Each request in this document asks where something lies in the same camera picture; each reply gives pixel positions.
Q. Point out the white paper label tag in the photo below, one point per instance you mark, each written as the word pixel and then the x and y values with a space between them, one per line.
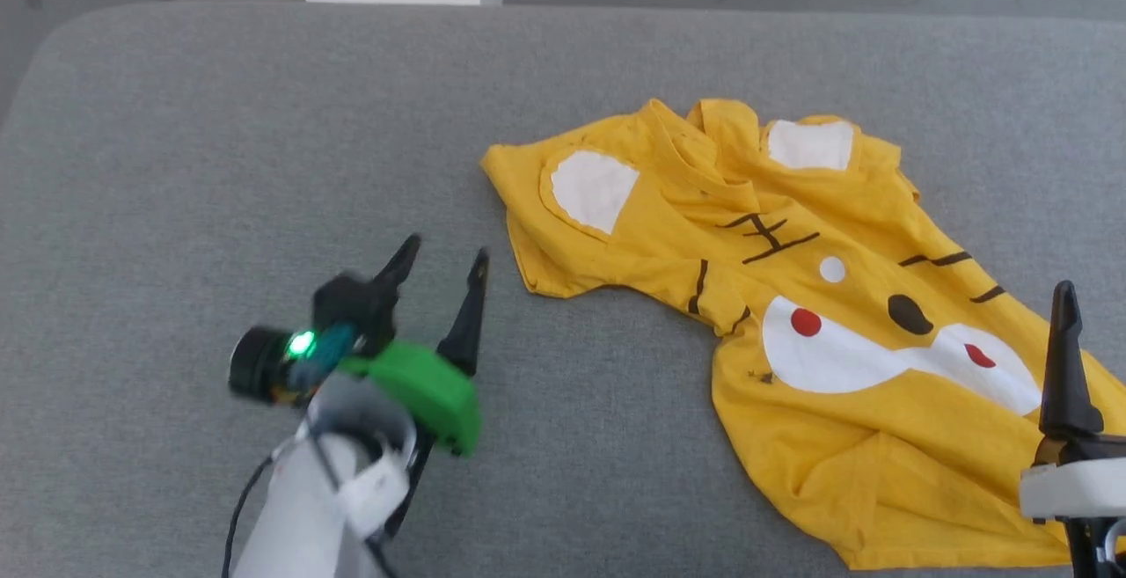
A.
pixel 374 490

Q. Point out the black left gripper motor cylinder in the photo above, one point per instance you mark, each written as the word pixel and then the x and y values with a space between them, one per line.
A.
pixel 259 367

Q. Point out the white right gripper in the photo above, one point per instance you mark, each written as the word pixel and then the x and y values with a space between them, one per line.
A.
pixel 1073 490

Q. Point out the grey fabric sofa seat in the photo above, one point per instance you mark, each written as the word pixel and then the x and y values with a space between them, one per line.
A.
pixel 220 164

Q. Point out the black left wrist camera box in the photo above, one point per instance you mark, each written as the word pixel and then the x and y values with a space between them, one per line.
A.
pixel 356 310

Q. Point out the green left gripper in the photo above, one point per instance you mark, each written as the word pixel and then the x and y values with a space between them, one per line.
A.
pixel 427 389

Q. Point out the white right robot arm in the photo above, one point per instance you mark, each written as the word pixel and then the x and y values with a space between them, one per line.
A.
pixel 1091 552

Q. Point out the yellow tiger-face t-shirt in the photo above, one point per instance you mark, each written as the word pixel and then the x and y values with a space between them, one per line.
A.
pixel 844 384

